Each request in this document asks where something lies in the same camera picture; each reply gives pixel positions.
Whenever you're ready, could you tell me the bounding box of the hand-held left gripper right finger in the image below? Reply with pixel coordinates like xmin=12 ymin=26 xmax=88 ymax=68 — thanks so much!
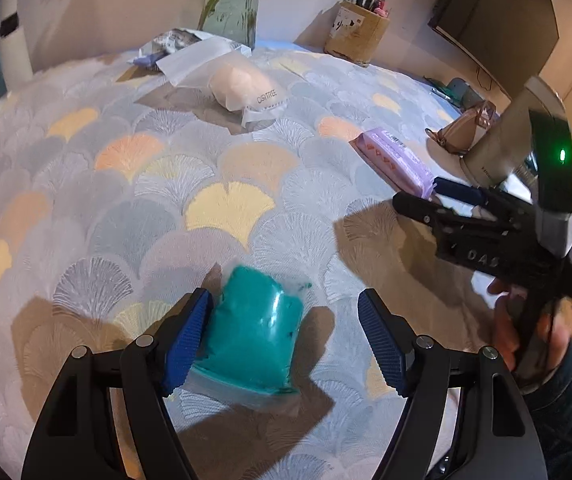
xmin=357 ymin=287 xmax=550 ymax=480

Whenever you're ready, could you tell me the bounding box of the purple tissue packet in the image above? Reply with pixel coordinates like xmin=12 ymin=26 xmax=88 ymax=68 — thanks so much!
xmin=350 ymin=127 xmax=438 ymax=199

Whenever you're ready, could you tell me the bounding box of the white cylinder bin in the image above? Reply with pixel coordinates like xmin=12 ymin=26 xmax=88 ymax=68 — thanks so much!
xmin=0 ymin=0 xmax=35 ymax=80

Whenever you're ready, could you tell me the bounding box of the brown pen holder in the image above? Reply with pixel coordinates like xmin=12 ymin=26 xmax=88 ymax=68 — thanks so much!
xmin=324 ymin=0 xmax=391 ymax=68

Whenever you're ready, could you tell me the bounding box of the person's right forearm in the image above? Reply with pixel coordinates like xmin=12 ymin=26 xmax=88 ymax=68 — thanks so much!
xmin=511 ymin=337 xmax=572 ymax=480

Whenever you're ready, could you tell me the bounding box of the small teal case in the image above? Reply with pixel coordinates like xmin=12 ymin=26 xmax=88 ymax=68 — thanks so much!
xmin=445 ymin=78 xmax=483 ymax=107

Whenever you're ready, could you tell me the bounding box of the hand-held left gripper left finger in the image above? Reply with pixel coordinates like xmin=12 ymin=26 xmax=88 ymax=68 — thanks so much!
xmin=22 ymin=287 xmax=215 ymax=480

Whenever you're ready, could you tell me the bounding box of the fan-patterned tablecloth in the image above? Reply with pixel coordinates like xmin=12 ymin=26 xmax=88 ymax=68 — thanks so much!
xmin=0 ymin=42 xmax=522 ymax=480

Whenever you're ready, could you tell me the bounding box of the person's right hand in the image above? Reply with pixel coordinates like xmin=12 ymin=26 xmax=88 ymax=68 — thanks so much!
xmin=486 ymin=277 xmax=572 ymax=378

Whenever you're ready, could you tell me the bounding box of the dark monitor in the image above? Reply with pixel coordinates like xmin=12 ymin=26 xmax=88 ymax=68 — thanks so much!
xmin=428 ymin=0 xmax=564 ymax=97

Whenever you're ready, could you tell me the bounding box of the white plastic packet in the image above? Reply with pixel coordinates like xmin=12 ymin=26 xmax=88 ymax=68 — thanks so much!
xmin=157 ymin=41 xmax=287 ymax=129

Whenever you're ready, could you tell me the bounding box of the glass vase with green plant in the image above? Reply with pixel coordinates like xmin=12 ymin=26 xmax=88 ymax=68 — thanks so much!
xmin=197 ymin=0 xmax=273 ymax=52

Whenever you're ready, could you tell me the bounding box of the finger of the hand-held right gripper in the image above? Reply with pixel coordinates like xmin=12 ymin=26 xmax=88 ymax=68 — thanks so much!
xmin=392 ymin=191 xmax=514 ymax=239
xmin=434 ymin=177 xmax=534 ymax=213

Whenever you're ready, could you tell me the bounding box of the teal towel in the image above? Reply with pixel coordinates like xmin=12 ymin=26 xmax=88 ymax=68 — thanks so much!
xmin=190 ymin=264 xmax=315 ymax=397

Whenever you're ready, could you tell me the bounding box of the silver patterned packet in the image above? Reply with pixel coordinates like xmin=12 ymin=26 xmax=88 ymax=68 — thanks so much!
xmin=130 ymin=29 xmax=204 ymax=69

